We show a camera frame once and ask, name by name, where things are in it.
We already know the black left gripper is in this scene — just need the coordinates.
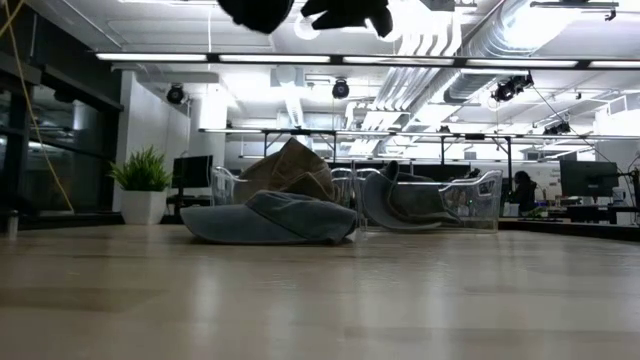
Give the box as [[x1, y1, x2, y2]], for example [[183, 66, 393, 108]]
[[217, 0, 296, 35]]

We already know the beige cap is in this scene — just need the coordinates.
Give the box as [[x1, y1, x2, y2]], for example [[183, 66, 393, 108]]
[[282, 170, 342, 204], [234, 137, 331, 201]]

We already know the denim blue cap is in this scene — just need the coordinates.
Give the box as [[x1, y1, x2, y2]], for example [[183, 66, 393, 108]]
[[362, 159, 462, 232], [179, 189, 359, 246]]

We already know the black monitor on arm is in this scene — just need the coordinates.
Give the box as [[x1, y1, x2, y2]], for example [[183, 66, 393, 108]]
[[558, 159, 620, 199]]

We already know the overhead light bar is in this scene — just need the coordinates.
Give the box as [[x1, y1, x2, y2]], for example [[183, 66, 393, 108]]
[[94, 51, 640, 71]]

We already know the black monitor on stand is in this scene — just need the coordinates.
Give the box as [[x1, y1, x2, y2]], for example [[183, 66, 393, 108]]
[[167, 154, 215, 206]]

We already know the clear plastic bin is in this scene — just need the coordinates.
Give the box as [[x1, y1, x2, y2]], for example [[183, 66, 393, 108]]
[[357, 167, 504, 235], [209, 164, 369, 237]]

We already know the green plant in white pot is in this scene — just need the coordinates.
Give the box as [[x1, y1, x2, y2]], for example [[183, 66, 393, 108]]
[[108, 145, 174, 226]]

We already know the person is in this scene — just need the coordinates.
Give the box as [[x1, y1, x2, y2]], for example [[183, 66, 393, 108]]
[[508, 170, 540, 215]]

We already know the black ceiling camera cluster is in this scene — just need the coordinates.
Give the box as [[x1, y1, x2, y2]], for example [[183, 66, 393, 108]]
[[543, 119, 572, 136], [491, 72, 535, 104]]

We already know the black background rig frame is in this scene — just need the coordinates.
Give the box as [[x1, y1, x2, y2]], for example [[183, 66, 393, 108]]
[[199, 127, 640, 176]]

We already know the yellow hanging cable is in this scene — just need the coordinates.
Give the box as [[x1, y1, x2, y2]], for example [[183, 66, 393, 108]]
[[0, 0, 76, 214]]

